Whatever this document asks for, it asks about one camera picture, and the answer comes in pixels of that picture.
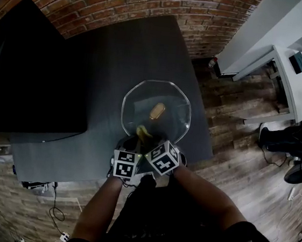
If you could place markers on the long white power strip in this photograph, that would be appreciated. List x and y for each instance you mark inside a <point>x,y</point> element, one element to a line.
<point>291,193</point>

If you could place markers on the white desk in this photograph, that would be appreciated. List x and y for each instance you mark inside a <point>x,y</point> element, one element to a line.
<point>293,79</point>

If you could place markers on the small white plug adapter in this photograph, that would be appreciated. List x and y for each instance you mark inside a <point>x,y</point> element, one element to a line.
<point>21,239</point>

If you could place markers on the dark blue box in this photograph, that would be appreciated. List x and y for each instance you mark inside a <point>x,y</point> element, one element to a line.
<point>297,62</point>

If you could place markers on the person's right forearm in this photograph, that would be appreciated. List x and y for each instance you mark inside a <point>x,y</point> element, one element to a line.
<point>207,194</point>

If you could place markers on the black mini fridge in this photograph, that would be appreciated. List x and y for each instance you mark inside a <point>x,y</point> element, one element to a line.
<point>42,78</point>

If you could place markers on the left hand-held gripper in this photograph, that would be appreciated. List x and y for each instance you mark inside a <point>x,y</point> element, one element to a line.
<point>124,169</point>

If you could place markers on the person's left forearm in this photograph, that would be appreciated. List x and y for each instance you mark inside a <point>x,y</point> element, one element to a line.
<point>94,211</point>

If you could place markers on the person's black clothing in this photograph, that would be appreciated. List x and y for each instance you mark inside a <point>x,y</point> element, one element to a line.
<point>168,228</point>

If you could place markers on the white bottle with red cap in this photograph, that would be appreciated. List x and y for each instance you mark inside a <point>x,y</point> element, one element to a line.
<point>213,63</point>

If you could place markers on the black white patterned bag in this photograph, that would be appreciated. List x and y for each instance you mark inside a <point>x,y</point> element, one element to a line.
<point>35,185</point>

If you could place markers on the clear glass plate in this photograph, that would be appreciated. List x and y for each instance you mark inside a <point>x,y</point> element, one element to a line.
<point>169,103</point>

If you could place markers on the yellow sponge cloth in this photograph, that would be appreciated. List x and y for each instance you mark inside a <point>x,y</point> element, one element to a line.
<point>142,131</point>

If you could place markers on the white power socket block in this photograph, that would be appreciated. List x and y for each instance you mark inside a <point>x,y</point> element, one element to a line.
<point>64,237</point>

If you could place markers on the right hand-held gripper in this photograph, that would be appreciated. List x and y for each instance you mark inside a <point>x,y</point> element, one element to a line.
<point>162,162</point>

